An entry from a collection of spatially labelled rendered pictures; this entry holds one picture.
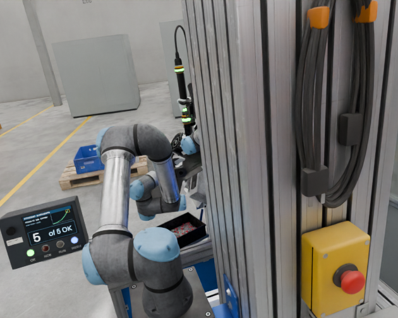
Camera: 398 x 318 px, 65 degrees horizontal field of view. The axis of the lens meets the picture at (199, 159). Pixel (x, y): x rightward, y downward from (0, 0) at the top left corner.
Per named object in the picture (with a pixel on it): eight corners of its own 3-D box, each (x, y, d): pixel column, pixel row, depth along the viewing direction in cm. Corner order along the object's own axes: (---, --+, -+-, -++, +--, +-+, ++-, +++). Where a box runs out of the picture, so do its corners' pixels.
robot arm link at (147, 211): (162, 220, 138) (158, 199, 134) (138, 223, 138) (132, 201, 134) (164, 211, 145) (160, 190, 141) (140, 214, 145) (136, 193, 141)
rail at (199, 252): (284, 228, 162) (284, 214, 159) (289, 231, 158) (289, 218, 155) (108, 287, 137) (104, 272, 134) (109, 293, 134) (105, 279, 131)
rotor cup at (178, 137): (192, 140, 186) (175, 130, 180) (205, 139, 173) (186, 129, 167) (183, 162, 184) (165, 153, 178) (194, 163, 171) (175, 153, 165)
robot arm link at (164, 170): (168, 113, 111) (186, 197, 146) (138, 117, 112) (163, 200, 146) (168, 134, 103) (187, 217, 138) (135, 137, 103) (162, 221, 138)
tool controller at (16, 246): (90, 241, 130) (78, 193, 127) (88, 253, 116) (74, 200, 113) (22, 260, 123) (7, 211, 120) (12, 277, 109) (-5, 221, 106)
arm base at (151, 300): (199, 310, 89) (194, 284, 85) (146, 328, 85) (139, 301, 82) (186, 275, 102) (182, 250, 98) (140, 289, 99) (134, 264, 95)
